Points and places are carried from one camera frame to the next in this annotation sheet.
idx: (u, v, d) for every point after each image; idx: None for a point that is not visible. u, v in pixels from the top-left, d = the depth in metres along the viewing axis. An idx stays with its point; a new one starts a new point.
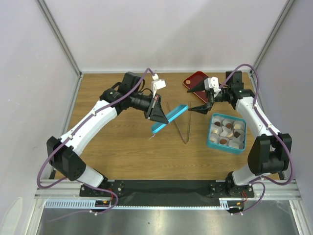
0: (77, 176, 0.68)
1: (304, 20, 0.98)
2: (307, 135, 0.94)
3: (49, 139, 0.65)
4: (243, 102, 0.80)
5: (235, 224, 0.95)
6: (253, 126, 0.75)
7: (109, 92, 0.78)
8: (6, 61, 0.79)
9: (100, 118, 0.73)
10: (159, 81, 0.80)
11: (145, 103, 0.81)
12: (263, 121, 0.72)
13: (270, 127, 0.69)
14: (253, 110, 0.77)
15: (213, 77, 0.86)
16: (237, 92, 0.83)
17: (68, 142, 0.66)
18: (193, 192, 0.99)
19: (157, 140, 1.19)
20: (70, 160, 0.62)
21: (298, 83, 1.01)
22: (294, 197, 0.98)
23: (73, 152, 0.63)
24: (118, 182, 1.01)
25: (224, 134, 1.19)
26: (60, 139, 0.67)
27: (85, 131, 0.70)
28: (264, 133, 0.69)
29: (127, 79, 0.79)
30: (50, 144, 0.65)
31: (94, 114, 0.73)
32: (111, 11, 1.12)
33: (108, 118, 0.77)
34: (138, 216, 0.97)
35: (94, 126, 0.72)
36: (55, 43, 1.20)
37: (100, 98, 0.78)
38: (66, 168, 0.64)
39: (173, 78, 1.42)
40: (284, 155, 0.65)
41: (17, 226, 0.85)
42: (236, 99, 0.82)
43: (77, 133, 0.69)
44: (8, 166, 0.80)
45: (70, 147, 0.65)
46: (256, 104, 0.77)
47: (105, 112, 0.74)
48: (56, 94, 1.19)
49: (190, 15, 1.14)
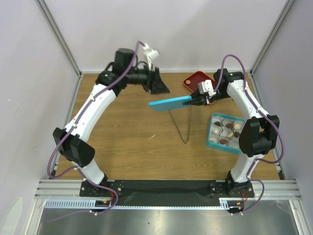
0: (88, 161, 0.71)
1: (304, 20, 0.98)
2: (307, 134, 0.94)
3: (55, 131, 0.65)
4: (233, 85, 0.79)
5: (235, 224, 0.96)
6: (244, 109, 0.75)
7: (104, 74, 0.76)
8: (6, 61, 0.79)
9: (100, 102, 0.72)
10: (151, 51, 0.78)
11: (143, 77, 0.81)
12: (254, 104, 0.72)
13: (260, 109, 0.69)
14: (243, 94, 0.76)
15: (207, 81, 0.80)
16: (229, 76, 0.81)
17: (73, 131, 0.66)
18: (193, 192, 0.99)
19: (157, 140, 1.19)
20: (79, 146, 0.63)
21: (299, 83, 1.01)
22: (293, 197, 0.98)
23: (80, 140, 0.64)
24: (118, 182, 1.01)
25: (224, 134, 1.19)
26: (65, 129, 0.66)
27: (88, 118, 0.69)
28: (254, 116, 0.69)
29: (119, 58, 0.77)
30: (56, 135, 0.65)
31: (93, 100, 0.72)
32: (112, 11, 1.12)
33: (108, 102, 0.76)
34: (139, 216, 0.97)
35: (96, 110, 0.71)
36: (56, 43, 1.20)
37: (97, 83, 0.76)
38: (76, 155, 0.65)
39: (173, 78, 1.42)
40: (273, 135, 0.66)
41: (17, 226, 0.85)
42: (228, 82, 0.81)
43: (80, 121, 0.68)
44: (8, 166, 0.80)
45: (75, 135, 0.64)
46: (246, 87, 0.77)
47: (103, 97, 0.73)
48: (56, 93, 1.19)
49: (190, 15, 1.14)
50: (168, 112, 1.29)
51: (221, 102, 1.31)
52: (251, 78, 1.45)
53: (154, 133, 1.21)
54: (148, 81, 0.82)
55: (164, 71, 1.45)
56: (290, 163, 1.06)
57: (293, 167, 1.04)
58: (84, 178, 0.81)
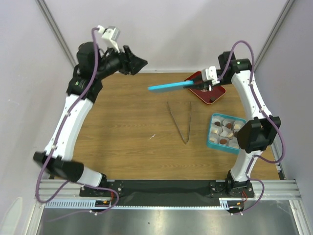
0: (77, 176, 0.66)
1: (304, 19, 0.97)
2: (307, 134, 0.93)
3: (33, 156, 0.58)
4: (238, 77, 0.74)
5: (235, 224, 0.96)
6: (246, 106, 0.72)
7: (75, 82, 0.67)
8: (6, 61, 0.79)
9: (76, 116, 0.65)
10: (108, 31, 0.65)
11: (115, 62, 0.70)
12: (257, 102, 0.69)
13: (263, 110, 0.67)
14: (248, 88, 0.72)
15: (212, 66, 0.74)
16: (236, 64, 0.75)
17: (54, 153, 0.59)
18: (193, 192, 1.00)
19: (157, 140, 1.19)
20: (66, 165, 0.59)
21: (299, 83, 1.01)
22: (293, 197, 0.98)
23: (64, 161, 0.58)
24: (117, 182, 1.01)
25: (224, 134, 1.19)
26: (45, 152, 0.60)
27: (67, 135, 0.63)
28: (257, 116, 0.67)
29: (80, 59, 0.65)
30: (36, 161, 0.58)
31: (67, 114, 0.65)
32: (112, 11, 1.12)
33: (85, 112, 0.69)
34: (139, 216, 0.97)
35: (74, 125, 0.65)
36: (55, 43, 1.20)
37: (68, 93, 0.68)
38: (63, 175, 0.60)
39: (173, 78, 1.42)
40: (272, 134, 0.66)
41: (17, 226, 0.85)
42: (234, 71, 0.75)
43: (59, 141, 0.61)
44: (8, 166, 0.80)
45: (58, 157, 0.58)
46: (252, 82, 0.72)
47: (79, 108, 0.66)
48: (56, 94, 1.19)
49: (190, 15, 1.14)
50: (168, 112, 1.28)
51: (221, 102, 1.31)
52: None
53: (154, 133, 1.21)
54: (124, 64, 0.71)
55: (164, 71, 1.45)
56: (290, 163, 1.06)
57: (293, 167, 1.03)
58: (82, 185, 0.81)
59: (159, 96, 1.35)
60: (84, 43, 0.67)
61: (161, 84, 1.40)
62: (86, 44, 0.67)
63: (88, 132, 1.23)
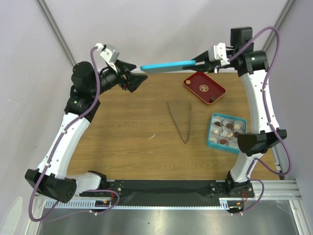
0: (69, 196, 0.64)
1: (304, 20, 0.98)
2: (307, 134, 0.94)
3: (26, 173, 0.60)
4: (251, 78, 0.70)
5: (235, 224, 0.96)
6: (254, 114, 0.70)
7: (74, 100, 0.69)
8: (6, 60, 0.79)
9: (72, 135, 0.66)
10: (106, 52, 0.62)
11: (112, 79, 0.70)
12: (267, 114, 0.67)
13: (272, 123, 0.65)
14: (259, 95, 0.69)
15: (221, 44, 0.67)
16: (250, 58, 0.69)
17: (47, 171, 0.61)
18: (193, 192, 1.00)
19: (157, 140, 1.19)
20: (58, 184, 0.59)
21: (298, 83, 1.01)
22: (293, 197, 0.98)
23: (56, 179, 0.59)
24: (118, 182, 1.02)
25: (224, 134, 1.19)
26: (39, 170, 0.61)
27: (62, 153, 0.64)
28: (264, 129, 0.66)
29: (77, 82, 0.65)
30: (28, 178, 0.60)
31: (64, 131, 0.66)
32: (112, 11, 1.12)
33: (82, 130, 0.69)
34: (139, 216, 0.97)
35: (69, 143, 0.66)
36: (56, 43, 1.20)
37: (66, 110, 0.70)
38: (55, 195, 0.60)
39: (173, 78, 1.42)
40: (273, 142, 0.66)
41: (17, 226, 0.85)
42: (247, 69, 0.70)
43: (54, 158, 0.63)
44: (8, 166, 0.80)
45: (51, 176, 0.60)
46: (265, 89, 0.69)
47: (76, 127, 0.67)
48: (56, 93, 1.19)
49: (190, 15, 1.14)
50: (168, 112, 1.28)
51: (221, 102, 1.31)
52: None
53: (154, 133, 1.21)
54: (121, 81, 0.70)
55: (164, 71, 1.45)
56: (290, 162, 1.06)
57: (293, 167, 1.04)
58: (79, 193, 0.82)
59: (159, 96, 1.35)
60: (79, 64, 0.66)
61: (161, 84, 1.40)
62: (82, 65, 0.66)
63: (88, 132, 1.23)
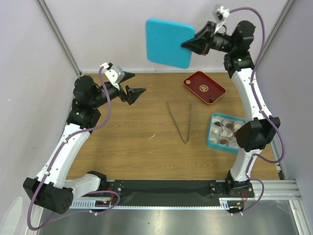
0: (66, 207, 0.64)
1: (304, 20, 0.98)
2: (307, 134, 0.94)
3: (25, 183, 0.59)
4: (240, 76, 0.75)
5: (235, 224, 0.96)
6: (246, 105, 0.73)
7: (76, 112, 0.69)
8: (6, 61, 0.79)
9: (72, 145, 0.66)
10: (111, 72, 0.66)
11: (113, 92, 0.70)
12: (258, 102, 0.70)
13: (263, 110, 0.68)
14: (249, 88, 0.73)
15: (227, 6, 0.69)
16: (237, 61, 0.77)
17: (46, 179, 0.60)
18: (193, 192, 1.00)
19: (157, 139, 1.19)
20: (56, 193, 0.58)
21: (298, 83, 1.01)
22: (293, 197, 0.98)
23: (55, 188, 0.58)
24: (118, 182, 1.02)
25: (224, 134, 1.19)
26: (38, 178, 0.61)
27: (62, 162, 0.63)
28: (257, 116, 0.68)
29: (79, 96, 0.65)
30: (27, 188, 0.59)
31: (65, 141, 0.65)
32: (112, 11, 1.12)
33: (82, 141, 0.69)
34: (139, 216, 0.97)
35: (69, 153, 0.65)
36: (56, 43, 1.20)
37: (68, 122, 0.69)
38: (52, 204, 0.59)
39: (173, 78, 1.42)
40: (271, 133, 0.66)
41: (17, 226, 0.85)
42: (234, 68, 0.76)
43: (54, 167, 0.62)
44: (8, 166, 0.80)
45: (49, 184, 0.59)
46: (253, 81, 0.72)
47: (77, 136, 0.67)
48: (56, 93, 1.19)
49: (190, 15, 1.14)
50: (168, 112, 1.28)
51: (221, 102, 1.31)
52: None
53: (154, 133, 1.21)
54: (122, 96, 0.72)
55: (164, 71, 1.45)
56: (290, 162, 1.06)
57: (293, 167, 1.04)
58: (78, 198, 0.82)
59: (159, 96, 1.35)
60: (81, 79, 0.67)
61: (161, 84, 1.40)
62: (84, 80, 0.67)
63: None
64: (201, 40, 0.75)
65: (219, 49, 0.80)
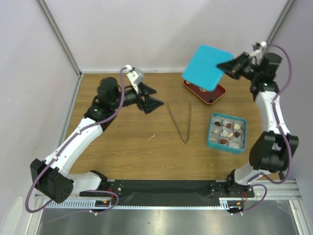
0: (64, 196, 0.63)
1: (304, 20, 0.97)
2: (307, 135, 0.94)
3: (32, 162, 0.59)
4: (262, 95, 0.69)
5: (235, 224, 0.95)
6: (264, 120, 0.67)
7: (94, 108, 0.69)
8: (6, 61, 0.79)
9: (84, 138, 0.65)
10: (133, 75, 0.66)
11: (131, 97, 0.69)
12: (276, 117, 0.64)
13: (281, 126, 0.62)
14: (270, 105, 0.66)
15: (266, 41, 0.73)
16: (262, 84, 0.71)
17: (53, 164, 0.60)
18: (193, 192, 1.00)
19: (157, 139, 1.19)
20: (60, 178, 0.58)
21: (299, 83, 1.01)
22: (294, 197, 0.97)
23: (59, 175, 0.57)
24: (118, 182, 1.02)
25: (224, 134, 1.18)
26: (45, 161, 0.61)
27: (71, 151, 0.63)
28: (272, 129, 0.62)
29: (101, 95, 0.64)
30: (33, 168, 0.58)
31: (78, 132, 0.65)
32: (112, 11, 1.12)
33: (93, 136, 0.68)
34: (139, 216, 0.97)
35: (79, 145, 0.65)
36: (56, 43, 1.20)
37: (85, 116, 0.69)
38: (52, 190, 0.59)
39: (173, 78, 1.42)
40: (286, 156, 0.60)
41: (17, 226, 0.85)
42: (258, 90, 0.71)
43: (62, 154, 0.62)
44: (8, 166, 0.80)
45: (56, 169, 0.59)
46: (276, 100, 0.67)
47: (91, 130, 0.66)
48: (56, 93, 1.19)
49: (190, 15, 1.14)
50: (168, 112, 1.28)
51: (221, 102, 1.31)
52: None
53: (154, 133, 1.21)
54: (139, 102, 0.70)
55: (164, 71, 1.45)
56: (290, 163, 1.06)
57: (293, 168, 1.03)
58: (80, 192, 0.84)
59: (159, 96, 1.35)
60: (108, 78, 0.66)
61: (161, 84, 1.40)
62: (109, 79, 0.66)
63: None
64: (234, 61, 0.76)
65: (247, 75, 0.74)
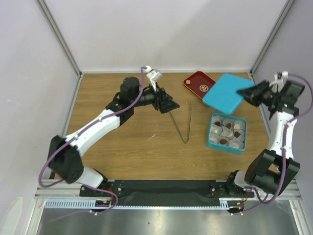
0: (73, 179, 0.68)
1: (304, 20, 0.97)
2: (307, 135, 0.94)
3: (53, 138, 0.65)
4: (279, 114, 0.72)
5: (235, 224, 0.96)
6: (271, 139, 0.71)
7: (115, 103, 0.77)
8: (6, 61, 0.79)
9: (103, 125, 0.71)
10: (154, 73, 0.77)
11: (149, 97, 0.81)
12: (283, 139, 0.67)
13: (284, 148, 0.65)
14: (281, 128, 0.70)
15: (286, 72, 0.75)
16: (281, 105, 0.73)
17: (73, 141, 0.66)
18: (193, 192, 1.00)
19: (157, 139, 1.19)
20: (76, 158, 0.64)
21: (298, 83, 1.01)
22: (293, 197, 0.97)
23: (77, 152, 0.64)
24: (117, 182, 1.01)
25: (224, 134, 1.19)
26: (65, 138, 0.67)
27: (90, 134, 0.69)
28: (275, 150, 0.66)
29: (123, 91, 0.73)
30: (55, 141, 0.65)
31: (100, 120, 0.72)
32: (112, 11, 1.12)
33: (111, 127, 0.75)
34: (138, 216, 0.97)
35: (99, 130, 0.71)
36: (55, 43, 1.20)
37: (107, 107, 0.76)
38: (65, 167, 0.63)
39: (173, 78, 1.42)
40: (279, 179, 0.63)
41: (17, 226, 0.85)
42: (277, 110, 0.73)
43: (82, 135, 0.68)
44: (8, 166, 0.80)
45: (75, 146, 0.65)
46: (290, 124, 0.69)
47: (110, 120, 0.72)
48: (56, 93, 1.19)
49: (190, 15, 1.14)
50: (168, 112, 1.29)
51: None
52: (251, 78, 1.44)
53: (154, 133, 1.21)
54: (156, 101, 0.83)
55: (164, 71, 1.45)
56: None
57: None
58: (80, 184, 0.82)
59: None
60: (131, 77, 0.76)
61: (161, 84, 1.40)
62: (133, 78, 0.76)
63: None
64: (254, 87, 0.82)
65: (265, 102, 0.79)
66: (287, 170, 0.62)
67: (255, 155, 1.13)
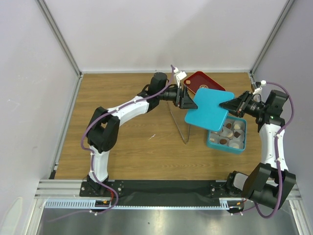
0: (106, 149, 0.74)
1: (305, 19, 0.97)
2: (307, 135, 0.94)
3: (97, 109, 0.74)
4: (267, 126, 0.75)
5: (234, 223, 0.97)
6: (264, 152, 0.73)
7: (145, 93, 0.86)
8: (6, 62, 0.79)
9: (137, 106, 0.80)
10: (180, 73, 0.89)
11: (173, 94, 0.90)
12: (276, 151, 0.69)
13: (279, 161, 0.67)
14: (273, 139, 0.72)
15: (263, 81, 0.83)
16: (268, 117, 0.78)
17: (114, 113, 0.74)
18: (193, 192, 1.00)
19: (157, 139, 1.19)
20: (115, 127, 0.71)
21: (299, 83, 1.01)
22: (294, 197, 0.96)
23: (118, 121, 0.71)
24: (118, 182, 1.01)
25: (224, 134, 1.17)
26: (108, 110, 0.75)
27: (127, 111, 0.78)
28: (270, 163, 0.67)
29: (153, 82, 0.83)
30: (99, 111, 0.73)
31: (134, 102, 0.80)
32: (111, 11, 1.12)
33: (140, 111, 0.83)
34: (139, 217, 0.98)
35: (133, 110, 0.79)
36: (55, 42, 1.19)
37: (139, 95, 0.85)
38: (104, 134, 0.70)
39: None
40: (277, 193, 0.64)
41: (17, 226, 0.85)
42: (264, 122, 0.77)
43: (122, 110, 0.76)
44: (8, 166, 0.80)
45: (116, 116, 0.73)
46: (279, 134, 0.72)
47: (143, 104, 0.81)
48: (56, 93, 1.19)
49: (190, 15, 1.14)
50: (169, 112, 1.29)
51: None
52: (251, 77, 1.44)
53: (154, 133, 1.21)
54: (178, 98, 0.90)
55: (167, 71, 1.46)
56: (289, 163, 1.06)
57: (291, 168, 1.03)
58: (91, 170, 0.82)
59: None
60: (161, 72, 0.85)
61: None
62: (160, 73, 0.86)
63: None
64: (238, 100, 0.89)
65: (253, 113, 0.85)
66: (284, 182, 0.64)
67: (255, 155, 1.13)
